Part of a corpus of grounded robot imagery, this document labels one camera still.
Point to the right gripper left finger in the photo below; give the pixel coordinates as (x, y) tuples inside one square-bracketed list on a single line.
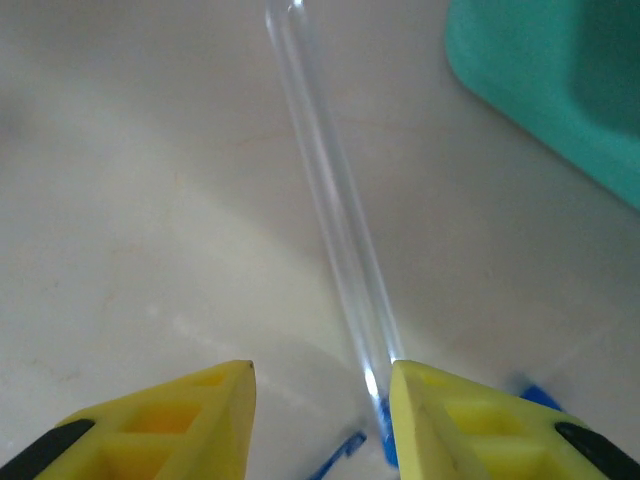
[(150, 430)]

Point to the slate teal divided tray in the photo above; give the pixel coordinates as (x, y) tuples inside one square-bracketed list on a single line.
[(525, 75)]

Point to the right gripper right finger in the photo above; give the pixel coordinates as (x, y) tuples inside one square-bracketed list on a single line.
[(475, 435)]

